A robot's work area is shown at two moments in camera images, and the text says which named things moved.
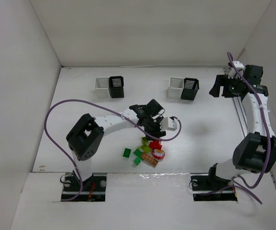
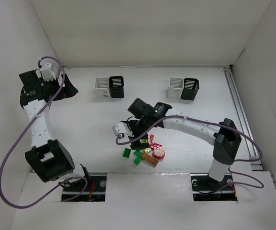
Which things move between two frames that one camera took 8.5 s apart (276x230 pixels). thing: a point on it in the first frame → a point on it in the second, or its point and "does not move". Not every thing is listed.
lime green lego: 145,143 does not move
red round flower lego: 159,154 does not move
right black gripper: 224,86 → 135,133
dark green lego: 126,153 does not move
